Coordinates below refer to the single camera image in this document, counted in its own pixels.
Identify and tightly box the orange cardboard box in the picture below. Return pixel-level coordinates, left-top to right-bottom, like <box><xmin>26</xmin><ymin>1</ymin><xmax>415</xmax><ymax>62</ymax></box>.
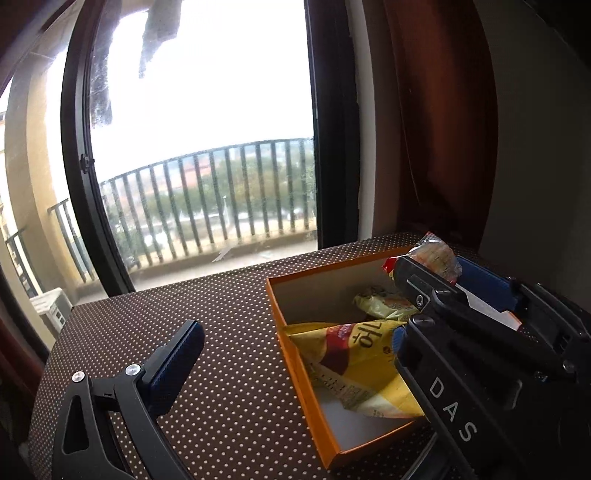
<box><xmin>265</xmin><ymin>244</ymin><xmax>523</xmax><ymax>472</ymax></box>

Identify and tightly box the balcony railing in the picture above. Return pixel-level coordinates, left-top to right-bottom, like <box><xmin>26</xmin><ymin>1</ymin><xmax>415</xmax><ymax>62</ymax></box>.
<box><xmin>4</xmin><ymin>136</ymin><xmax>319</xmax><ymax>282</ymax></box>

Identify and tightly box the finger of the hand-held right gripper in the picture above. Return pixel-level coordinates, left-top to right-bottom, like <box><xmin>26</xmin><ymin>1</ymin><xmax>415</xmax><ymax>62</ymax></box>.
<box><xmin>455</xmin><ymin>256</ymin><xmax>591</xmax><ymax>365</ymax></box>
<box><xmin>394</xmin><ymin>256</ymin><xmax>575</xmax><ymax>381</ymax></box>

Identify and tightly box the dark hanging cloth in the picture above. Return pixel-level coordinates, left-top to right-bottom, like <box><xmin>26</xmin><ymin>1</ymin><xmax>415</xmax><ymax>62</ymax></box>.
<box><xmin>90</xmin><ymin>55</ymin><xmax>115</xmax><ymax>130</ymax></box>

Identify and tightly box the black window frame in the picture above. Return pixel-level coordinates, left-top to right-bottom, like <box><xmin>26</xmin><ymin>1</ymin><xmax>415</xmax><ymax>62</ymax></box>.
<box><xmin>60</xmin><ymin>0</ymin><xmax>361</xmax><ymax>296</ymax></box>

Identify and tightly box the yellow potato chip bag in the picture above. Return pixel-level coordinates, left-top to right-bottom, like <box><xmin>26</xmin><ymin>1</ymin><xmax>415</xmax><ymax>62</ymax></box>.
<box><xmin>283</xmin><ymin>318</ymin><xmax>426</xmax><ymax>419</ymax></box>

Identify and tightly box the pale crinkled snack packet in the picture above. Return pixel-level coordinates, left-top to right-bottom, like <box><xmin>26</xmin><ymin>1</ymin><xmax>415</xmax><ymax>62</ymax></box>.
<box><xmin>353</xmin><ymin>285</ymin><xmax>419</xmax><ymax>322</ymax></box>

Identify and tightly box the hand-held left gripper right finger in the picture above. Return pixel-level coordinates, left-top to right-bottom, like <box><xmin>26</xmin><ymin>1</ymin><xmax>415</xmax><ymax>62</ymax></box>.
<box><xmin>392</xmin><ymin>327</ymin><xmax>409</xmax><ymax>370</ymax></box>

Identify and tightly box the white outdoor air conditioner unit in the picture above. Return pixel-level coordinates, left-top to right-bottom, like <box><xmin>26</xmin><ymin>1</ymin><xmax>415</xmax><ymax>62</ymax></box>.
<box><xmin>29</xmin><ymin>287</ymin><xmax>74</xmax><ymax>335</ymax></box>

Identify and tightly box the brown polka dot tablecloth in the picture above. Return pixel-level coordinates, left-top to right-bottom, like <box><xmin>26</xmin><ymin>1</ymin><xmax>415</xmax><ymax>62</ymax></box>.
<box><xmin>28</xmin><ymin>231</ymin><xmax>509</xmax><ymax>480</ymax></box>

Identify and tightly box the grey hanging cloth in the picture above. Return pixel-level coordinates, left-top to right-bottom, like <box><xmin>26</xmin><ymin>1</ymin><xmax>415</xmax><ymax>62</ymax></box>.
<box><xmin>139</xmin><ymin>0</ymin><xmax>182</xmax><ymax>79</ymax></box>

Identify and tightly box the brown curtain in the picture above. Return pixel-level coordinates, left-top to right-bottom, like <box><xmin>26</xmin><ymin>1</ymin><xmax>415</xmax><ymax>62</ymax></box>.
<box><xmin>381</xmin><ymin>0</ymin><xmax>502</xmax><ymax>245</ymax></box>
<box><xmin>0</xmin><ymin>300</ymin><xmax>47</xmax><ymax>480</ymax></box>

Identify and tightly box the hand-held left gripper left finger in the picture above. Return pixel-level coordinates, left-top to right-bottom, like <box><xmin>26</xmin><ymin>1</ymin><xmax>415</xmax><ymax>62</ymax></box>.
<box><xmin>48</xmin><ymin>320</ymin><xmax>205</xmax><ymax>480</ymax></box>

